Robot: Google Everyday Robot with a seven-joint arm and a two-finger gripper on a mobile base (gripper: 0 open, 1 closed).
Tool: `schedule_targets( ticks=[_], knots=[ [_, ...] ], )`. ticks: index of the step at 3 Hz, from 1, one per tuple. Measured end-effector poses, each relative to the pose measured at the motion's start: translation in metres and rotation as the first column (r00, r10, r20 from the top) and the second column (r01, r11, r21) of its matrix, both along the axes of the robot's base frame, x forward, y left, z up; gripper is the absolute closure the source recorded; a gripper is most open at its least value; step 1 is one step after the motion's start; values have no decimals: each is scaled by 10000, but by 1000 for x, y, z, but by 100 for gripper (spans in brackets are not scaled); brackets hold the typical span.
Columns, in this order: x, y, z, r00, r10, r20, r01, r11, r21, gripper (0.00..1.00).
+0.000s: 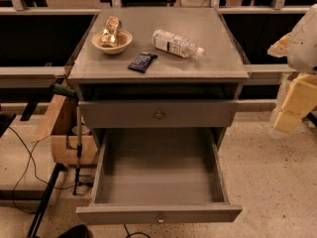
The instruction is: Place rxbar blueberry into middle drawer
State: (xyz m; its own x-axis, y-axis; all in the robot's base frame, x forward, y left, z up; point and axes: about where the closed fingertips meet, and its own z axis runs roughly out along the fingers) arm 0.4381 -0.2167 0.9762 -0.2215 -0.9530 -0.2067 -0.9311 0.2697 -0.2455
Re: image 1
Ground open grey middle drawer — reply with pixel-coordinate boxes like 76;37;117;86
76;128;242;225

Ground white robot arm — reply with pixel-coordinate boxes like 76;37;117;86
267;5;317;133

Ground crumpled gold snack bag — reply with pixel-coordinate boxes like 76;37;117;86
101;16;122;48

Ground closed grey top drawer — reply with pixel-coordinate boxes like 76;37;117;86
79;100;238;128

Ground metal railing frame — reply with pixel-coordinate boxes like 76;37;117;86
1;0;309;88

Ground clear plastic water bottle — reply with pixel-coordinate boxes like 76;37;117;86
152;30;205;59

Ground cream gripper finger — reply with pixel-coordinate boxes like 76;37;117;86
267;33;290;58
272;73;317;134

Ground black floor cable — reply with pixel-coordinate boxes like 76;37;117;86
7;126;77;215

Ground green handled pole tool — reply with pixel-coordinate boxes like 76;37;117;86
50;82;82;195

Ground open cardboard box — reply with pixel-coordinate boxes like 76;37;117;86
33;94;99;167

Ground dark blue rxbar wrapper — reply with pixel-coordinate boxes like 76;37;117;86
128;53;158;73

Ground grey drawer cabinet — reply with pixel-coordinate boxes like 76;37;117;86
69;7;249;224

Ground cream ceramic bowl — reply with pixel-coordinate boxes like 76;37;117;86
91;29;134;56

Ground black metal stand leg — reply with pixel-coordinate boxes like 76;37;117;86
27;164;64;238

